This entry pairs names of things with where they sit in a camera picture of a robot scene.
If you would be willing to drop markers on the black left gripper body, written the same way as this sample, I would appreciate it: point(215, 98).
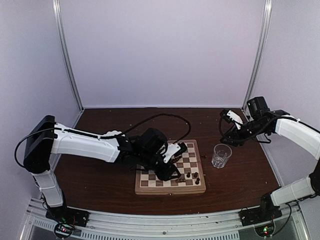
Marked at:
point(148, 160)

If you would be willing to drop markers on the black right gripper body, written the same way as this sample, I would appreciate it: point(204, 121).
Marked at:
point(256, 128)

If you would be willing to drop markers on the dark chess knight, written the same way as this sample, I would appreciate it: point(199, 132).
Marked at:
point(180, 180)

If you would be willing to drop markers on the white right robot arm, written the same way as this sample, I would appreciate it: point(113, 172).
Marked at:
point(304, 144)

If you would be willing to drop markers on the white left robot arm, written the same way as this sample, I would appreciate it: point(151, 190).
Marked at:
point(151, 150)

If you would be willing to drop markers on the wooden chess board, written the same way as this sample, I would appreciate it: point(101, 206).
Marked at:
point(191, 181)

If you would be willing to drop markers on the clear plastic cup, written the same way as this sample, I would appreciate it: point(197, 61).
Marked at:
point(221, 155)

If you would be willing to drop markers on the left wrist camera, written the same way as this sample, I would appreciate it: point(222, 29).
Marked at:
point(174, 150)

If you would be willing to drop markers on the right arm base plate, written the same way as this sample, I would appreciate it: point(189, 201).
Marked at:
point(257, 215)

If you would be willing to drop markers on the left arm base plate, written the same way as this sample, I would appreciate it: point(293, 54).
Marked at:
point(74, 217)

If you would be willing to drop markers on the aluminium frame post left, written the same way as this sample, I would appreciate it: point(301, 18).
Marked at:
point(65, 53)

